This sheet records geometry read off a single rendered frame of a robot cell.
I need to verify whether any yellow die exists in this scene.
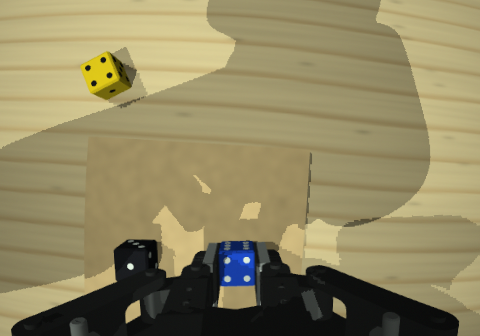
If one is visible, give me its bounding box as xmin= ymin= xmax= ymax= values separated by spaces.
xmin=80 ymin=51 xmax=132 ymax=100

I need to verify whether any black die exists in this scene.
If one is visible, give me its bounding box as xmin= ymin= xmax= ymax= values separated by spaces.
xmin=114 ymin=239 xmax=158 ymax=281

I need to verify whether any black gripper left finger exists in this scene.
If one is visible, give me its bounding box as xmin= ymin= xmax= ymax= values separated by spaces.
xmin=11 ymin=243 xmax=221 ymax=336

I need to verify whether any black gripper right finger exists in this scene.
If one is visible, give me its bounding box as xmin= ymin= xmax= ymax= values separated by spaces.
xmin=253 ymin=242 xmax=459 ymax=336

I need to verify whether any tan flat mat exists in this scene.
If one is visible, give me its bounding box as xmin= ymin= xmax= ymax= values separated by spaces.
xmin=84 ymin=136 xmax=310 ymax=295

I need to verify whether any blue die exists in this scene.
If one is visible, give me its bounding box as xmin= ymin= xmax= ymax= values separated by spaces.
xmin=219 ymin=241 xmax=255 ymax=286

